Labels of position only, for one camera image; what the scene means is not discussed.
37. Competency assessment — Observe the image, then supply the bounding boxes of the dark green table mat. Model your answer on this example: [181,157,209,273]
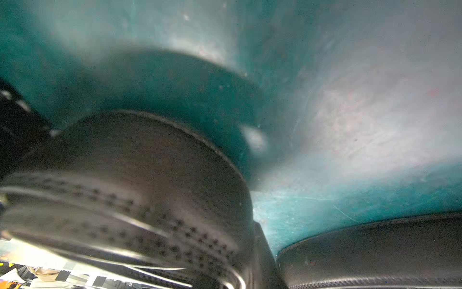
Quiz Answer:
[1,1,462,254]

